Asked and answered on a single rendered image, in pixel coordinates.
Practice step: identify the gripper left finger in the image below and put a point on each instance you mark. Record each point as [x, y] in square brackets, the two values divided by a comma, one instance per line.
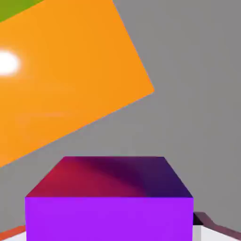
[15, 235]

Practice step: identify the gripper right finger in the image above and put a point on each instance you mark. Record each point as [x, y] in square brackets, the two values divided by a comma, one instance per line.
[209, 231]

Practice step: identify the large orange box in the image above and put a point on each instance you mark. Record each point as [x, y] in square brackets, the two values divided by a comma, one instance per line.
[75, 71]

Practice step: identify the large green box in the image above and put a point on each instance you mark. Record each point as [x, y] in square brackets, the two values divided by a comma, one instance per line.
[13, 7]

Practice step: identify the small purple cube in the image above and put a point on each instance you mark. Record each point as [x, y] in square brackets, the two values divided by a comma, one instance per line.
[109, 216]

